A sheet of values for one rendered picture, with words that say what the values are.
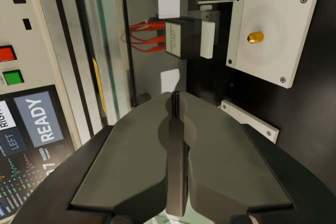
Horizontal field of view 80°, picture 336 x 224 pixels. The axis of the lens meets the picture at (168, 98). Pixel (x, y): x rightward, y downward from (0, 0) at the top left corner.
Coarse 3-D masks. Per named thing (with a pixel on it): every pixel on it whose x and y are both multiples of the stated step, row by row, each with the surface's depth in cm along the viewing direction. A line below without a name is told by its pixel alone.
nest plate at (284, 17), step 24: (264, 0) 34; (288, 0) 31; (312, 0) 28; (264, 24) 36; (288, 24) 32; (240, 48) 41; (264, 48) 37; (288, 48) 33; (264, 72) 38; (288, 72) 34
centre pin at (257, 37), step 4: (252, 32) 36; (256, 32) 36; (260, 32) 36; (248, 36) 36; (252, 36) 36; (256, 36) 35; (260, 36) 36; (248, 40) 36; (252, 40) 36; (256, 40) 36; (260, 40) 36
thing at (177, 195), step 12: (180, 120) 13; (180, 132) 13; (168, 144) 14; (180, 144) 14; (168, 156) 15; (180, 156) 14; (168, 168) 15; (180, 168) 15; (168, 180) 16; (180, 180) 16; (168, 192) 17; (180, 192) 16; (168, 204) 17; (180, 204) 17; (180, 216) 18
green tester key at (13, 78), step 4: (8, 72) 31; (12, 72) 31; (16, 72) 31; (8, 76) 31; (12, 76) 31; (16, 76) 32; (8, 80) 31; (12, 80) 31; (16, 80) 32; (20, 80) 32; (8, 84) 31
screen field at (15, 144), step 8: (0, 104) 32; (0, 112) 33; (8, 112) 33; (0, 120) 33; (8, 120) 34; (0, 128) 34; (8, 128) 34; (16, 128) 35; (0, 136) 34; (8, 136) 35; (16, 136) 36; (8, 144) 35; (16, 144) 36; (24, 144) 37; (8, 152) 36
